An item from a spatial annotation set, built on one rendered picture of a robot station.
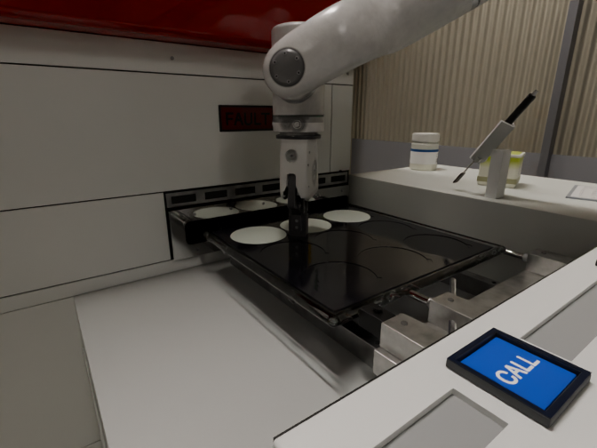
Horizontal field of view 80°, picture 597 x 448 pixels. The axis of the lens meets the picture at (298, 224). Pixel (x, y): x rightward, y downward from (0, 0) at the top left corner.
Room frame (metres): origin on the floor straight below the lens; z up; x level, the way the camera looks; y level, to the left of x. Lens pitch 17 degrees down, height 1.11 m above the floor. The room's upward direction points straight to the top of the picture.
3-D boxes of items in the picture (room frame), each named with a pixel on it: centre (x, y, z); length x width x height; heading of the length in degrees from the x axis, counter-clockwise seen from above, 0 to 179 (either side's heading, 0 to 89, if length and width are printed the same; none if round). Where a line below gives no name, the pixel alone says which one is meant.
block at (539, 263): (0.48, -0.38, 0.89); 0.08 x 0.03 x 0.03; 36
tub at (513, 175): (0.75, -0.42, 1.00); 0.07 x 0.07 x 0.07; 54
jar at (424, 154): (0.98, -0.34, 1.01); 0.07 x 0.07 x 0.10
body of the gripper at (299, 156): (0.61, 0.00, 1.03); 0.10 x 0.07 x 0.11; 167
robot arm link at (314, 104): (0.61, 0.00, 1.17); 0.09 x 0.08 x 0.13; 172
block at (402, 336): (0.29, -0.12, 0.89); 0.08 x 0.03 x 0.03; 36
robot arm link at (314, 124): (0.61, 0.00, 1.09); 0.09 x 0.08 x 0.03; 167
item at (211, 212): (0.75, 0.06, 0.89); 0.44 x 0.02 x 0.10; 126
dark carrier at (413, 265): (0.59, -0.08, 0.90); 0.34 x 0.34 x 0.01; 36
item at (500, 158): (0.64, -0.34, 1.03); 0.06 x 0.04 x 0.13; 36
